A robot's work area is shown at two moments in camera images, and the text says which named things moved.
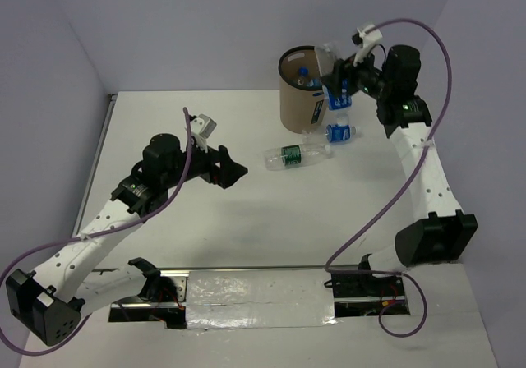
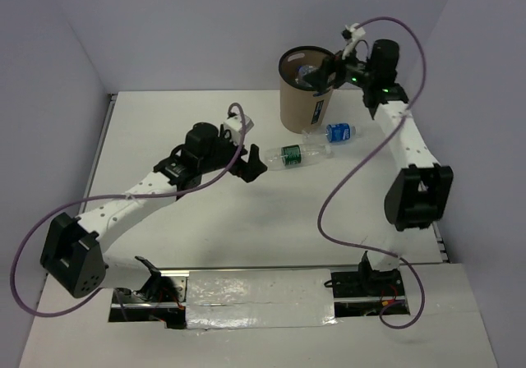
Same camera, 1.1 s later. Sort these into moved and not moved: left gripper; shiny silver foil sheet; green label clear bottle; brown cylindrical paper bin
Moved: left gripper
Not moved: brown cylindrical paper bin; shiny silver foil sheet; green label clear bottle
